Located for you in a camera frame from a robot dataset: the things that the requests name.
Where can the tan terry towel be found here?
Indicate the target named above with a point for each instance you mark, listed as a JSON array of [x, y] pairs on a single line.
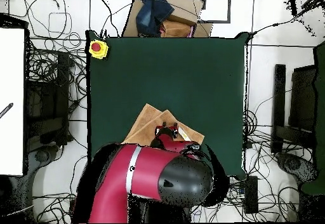
[[144, 125]]

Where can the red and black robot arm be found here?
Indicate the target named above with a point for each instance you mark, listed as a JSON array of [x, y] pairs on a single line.
[[147, 178]]

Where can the dark green table cloth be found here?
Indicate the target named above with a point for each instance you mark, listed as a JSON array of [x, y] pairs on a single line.
[[152, 69]]

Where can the folded brown towel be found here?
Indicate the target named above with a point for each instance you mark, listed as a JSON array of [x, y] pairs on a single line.
[[175, 29]]

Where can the yellow emergency stop button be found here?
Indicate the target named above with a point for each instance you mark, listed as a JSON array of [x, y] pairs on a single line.
[[96, 47]]

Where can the black equipment stand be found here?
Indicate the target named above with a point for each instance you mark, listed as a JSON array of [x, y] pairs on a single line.
[[62, 81]]

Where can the blue denim jeans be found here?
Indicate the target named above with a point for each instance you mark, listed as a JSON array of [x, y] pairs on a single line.
[[152, 13]]

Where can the brown cardboard box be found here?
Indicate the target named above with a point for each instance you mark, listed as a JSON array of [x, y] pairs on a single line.
[[182, 5]]

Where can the black caster base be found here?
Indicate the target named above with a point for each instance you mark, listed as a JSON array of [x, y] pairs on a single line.
[[294, 164], [42, 155]]

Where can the green cloth covered furniture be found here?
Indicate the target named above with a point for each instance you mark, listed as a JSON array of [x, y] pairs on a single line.
[[320, 107]]

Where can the black striped rod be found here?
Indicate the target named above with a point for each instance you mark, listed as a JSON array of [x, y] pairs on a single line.
[[6, 110]]

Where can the white panel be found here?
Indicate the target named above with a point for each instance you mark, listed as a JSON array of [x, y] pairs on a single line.
[[11, 81]]

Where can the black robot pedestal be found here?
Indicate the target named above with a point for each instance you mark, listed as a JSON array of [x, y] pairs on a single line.
[[152, 212]]

